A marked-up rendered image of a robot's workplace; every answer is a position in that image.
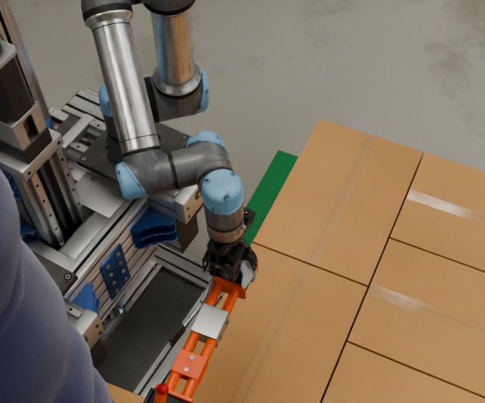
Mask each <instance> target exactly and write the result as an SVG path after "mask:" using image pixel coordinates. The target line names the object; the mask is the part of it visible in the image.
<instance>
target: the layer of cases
mask: <svg viewBox="0 0 485 403"><path fill-rule="evenodd" d="M422 156H423V158H422ZM421 159H422V160H421ZM250 247H251V248H252V250H253V251H254V252H255V254H256V256H257V258H258V260H259V271H258V272H257V274H256V278H255V280H254V282H253V283H252V282H250V284H249V285H248V287H247V291H246V299H245V300H244V299H242V298H239V297H238V298H237V300H236V302H235V304H234V307H233V309H232V310H231V312H230V316H229V318H230V322H229V324H228V326H227V328H226V331H225V333H224V334H223V336H222V339H221V341H220V343H219V345H218V347H215V348H214V350H213V352H212V354H211V356H210V359H209V361H208V362H207V364H208V366H207V368H206V371H205V373H204V375H203V377H202V380H201V382H200V384H199V385H197V387H196V389H195V391H194V394H193V396H192V399H193V402H194V403H485V171H482V170H478V169H475V168H472V167H470V166H465V165H463V164H460V163H458V162H453V161H450V160H447V159H445V158H441V157H438V156H435V155H432V154H428V153H424V155H423V151H420V150H416V149H412V148H410V147H407V146H403V145H400V144H398V143H395V142H390V141H388V140H385V139H382V138H378V137H376V136H373V135H370V134H365V133H363V132H360V131H357V130H353V129H351V128H347V127H345V126H341V125H338V124H335V123H333V122H329V121H325V120H322V119H319V121H318V123H317V124H316V126H315V128H314V130H313V132H312V133H311V135H310V137H309V139H308V141H307V143H306V145H305V146H304V148H303V150H302V152H301V154H300V155H299V158H298V159H297V161H296V163H295V165H294V167H293V169H292V170H291V172H290V174H289V176H288V178H287V179H286V181H285V183H284V185H283V187H282V189H281V190H280V192H279V195H278V196H277V198H276V199H275V202H274V204H273V205H272V207H271V209H270V211H269V213H268V214H267V216H266V218H265V220H264V222H263V223H262V225H261V227H260V229H259V231H258V232H257V234H256V236H255V239H254V240H253V243H251V246H250Z"/></svg>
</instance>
